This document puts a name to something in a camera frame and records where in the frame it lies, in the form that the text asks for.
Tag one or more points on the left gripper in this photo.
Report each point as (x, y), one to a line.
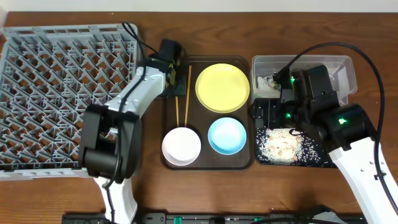
(178, 86)

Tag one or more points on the dark brown serving tray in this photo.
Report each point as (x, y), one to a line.
(200, 120)

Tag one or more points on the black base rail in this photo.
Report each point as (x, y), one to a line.
(320, 213)

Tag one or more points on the clear plastic bin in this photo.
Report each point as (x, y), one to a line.
(340, 70)

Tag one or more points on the pink bowl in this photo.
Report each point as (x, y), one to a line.
(181, 146)

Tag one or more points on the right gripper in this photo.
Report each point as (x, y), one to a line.
(259, 112)

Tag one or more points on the yellow plate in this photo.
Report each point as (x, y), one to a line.
(222, 88)

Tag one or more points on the wooden chopstick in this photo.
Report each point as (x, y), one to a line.
(177, 111)
(188, 95)

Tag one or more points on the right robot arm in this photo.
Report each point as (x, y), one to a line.
(308, 107)

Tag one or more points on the rice and nut scraps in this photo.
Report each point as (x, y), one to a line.
(286, 147)

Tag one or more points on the black waste tray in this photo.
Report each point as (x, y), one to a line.
(277, 145)

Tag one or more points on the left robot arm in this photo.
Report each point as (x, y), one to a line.
(111, 136)

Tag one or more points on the grey dish rack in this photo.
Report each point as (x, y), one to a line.
(49, 76)

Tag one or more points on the crumpled white tissue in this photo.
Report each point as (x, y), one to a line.
(267, 88)

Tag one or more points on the blue bowl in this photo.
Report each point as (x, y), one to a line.
(227, 136)

